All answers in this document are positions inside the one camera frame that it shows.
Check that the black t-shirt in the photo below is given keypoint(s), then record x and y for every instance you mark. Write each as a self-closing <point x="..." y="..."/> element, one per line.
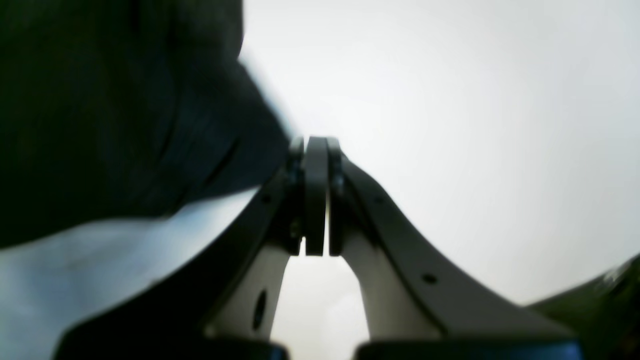
<point x="114" y="109"/>

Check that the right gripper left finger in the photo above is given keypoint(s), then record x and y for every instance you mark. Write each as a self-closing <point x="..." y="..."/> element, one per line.
<point x="221" y="304"/>

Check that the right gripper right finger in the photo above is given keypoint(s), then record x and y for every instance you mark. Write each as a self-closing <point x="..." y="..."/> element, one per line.
<point x="418" y="304"/>

